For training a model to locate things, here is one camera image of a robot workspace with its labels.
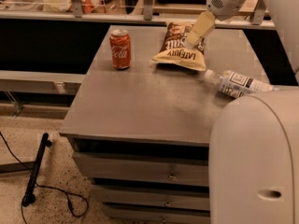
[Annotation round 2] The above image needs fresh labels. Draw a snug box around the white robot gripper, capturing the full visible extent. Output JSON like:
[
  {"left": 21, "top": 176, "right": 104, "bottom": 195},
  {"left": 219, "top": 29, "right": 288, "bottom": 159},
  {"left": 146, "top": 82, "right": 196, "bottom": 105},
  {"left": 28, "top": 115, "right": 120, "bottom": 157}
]
[{"left": 185, "top": 0, "right": 246, "bottom": 49}]

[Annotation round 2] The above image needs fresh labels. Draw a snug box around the brown sea salt chip bag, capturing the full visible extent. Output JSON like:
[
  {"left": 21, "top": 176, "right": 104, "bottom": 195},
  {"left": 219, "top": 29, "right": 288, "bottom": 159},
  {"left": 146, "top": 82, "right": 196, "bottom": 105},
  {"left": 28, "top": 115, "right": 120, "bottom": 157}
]
[{"left": 151, "top": 22, "right": 206, "bottom": 71}]

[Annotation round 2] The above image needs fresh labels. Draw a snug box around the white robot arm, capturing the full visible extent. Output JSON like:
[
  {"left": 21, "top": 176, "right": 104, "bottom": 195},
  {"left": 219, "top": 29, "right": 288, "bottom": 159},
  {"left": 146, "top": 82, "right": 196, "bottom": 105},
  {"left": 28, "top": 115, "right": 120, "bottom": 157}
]
[{"left": 206, "top": 0, "right": 299, "bottom": 224}]

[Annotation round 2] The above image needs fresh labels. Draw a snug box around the clear plastic water bottle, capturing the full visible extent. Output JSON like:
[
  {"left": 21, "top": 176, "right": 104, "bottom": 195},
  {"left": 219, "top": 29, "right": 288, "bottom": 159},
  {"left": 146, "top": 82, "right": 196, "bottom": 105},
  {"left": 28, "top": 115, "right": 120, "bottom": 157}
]
[{"left": 204, "top": 69, "right": 278, "bottom": 98}]

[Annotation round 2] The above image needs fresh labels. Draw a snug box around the grey metal railing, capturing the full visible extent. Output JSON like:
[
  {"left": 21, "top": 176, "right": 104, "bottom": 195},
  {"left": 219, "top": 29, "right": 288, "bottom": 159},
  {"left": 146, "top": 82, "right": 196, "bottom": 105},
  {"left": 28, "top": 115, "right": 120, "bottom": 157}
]
[{"left": 0, "top": 0, "right": 277, "bottom": 30}]

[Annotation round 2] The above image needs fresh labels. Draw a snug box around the orange soda can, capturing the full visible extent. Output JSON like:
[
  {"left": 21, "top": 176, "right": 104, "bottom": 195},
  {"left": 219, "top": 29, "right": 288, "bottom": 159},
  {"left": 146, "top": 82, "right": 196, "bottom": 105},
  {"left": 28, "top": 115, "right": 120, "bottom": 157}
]
[{"left": 109, "top": 29, "right": 131, "bottom": 70}]

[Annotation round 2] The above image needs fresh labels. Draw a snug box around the grey drawer cabinet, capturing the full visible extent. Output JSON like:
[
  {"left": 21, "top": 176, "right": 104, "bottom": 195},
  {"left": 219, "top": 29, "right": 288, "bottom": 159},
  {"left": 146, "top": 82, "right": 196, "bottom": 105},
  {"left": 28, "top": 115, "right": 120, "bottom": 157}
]
[{"left": 59, "top": 24, "right": 272, "bottom": 224}]

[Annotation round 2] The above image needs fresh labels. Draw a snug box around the grey low shelf ledge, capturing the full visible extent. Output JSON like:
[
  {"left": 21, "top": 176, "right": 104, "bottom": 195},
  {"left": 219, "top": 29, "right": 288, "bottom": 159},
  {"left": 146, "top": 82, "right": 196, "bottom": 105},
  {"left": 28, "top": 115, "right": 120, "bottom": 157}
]
[{"left": 0, "top": 70, "right": 85, "bottom": 95}]

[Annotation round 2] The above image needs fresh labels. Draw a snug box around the black stand leg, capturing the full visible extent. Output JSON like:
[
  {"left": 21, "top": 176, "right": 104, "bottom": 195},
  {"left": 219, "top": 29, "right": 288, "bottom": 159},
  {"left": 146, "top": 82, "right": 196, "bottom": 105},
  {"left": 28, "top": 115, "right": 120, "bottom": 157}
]
[{"left": 21, "top": 133, "right": 52, "bottom": 207}]

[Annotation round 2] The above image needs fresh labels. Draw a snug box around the black floor cable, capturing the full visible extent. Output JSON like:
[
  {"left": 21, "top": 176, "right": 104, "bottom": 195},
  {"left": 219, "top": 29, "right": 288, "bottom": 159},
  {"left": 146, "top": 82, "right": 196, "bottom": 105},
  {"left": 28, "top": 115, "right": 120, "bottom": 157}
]
[{"left": 0, "top": 131, "right": 90, "bottom": 224}]

